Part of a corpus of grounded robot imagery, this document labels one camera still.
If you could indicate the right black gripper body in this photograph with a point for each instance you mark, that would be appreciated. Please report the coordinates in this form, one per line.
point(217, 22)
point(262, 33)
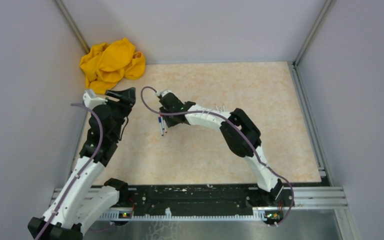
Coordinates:
point(170, 122)

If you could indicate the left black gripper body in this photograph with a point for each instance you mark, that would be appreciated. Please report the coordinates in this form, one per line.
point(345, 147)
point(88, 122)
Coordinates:
point(120, 109)

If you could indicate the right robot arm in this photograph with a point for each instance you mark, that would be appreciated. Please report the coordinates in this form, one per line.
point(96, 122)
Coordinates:
point(239, 132)

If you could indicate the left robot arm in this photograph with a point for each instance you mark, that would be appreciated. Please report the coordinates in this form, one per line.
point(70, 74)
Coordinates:
point(69, 217)

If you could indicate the blue capped white marker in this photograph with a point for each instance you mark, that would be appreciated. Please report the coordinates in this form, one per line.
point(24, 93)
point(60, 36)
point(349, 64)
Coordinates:
point(161, 126)

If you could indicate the yellow crumpled cloth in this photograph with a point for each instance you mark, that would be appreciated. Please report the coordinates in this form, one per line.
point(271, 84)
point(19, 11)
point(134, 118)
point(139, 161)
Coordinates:
point(107, 64)

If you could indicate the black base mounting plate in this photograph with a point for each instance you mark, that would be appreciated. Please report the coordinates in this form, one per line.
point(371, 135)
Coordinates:
point(187, 210)

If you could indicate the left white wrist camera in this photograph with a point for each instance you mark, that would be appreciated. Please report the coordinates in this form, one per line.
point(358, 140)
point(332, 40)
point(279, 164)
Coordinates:
point(91, 100)

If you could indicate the slotted cable duct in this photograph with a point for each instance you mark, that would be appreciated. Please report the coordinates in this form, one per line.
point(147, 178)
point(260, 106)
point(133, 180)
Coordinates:
point(116, 216)

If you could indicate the aluminium frame rail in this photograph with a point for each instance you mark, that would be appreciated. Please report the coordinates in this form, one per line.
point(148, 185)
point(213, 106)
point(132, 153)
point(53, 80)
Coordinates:
point(237, 196)

